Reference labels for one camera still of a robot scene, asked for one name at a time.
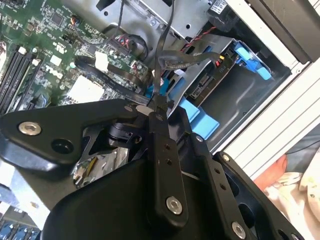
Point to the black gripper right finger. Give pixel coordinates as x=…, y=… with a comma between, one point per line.
x=225, y=200

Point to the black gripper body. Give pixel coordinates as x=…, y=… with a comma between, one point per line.
x=112, y=205

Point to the hard disk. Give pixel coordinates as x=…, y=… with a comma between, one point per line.
x=212, y=85

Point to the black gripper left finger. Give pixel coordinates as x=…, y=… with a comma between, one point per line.
x=162, y=185

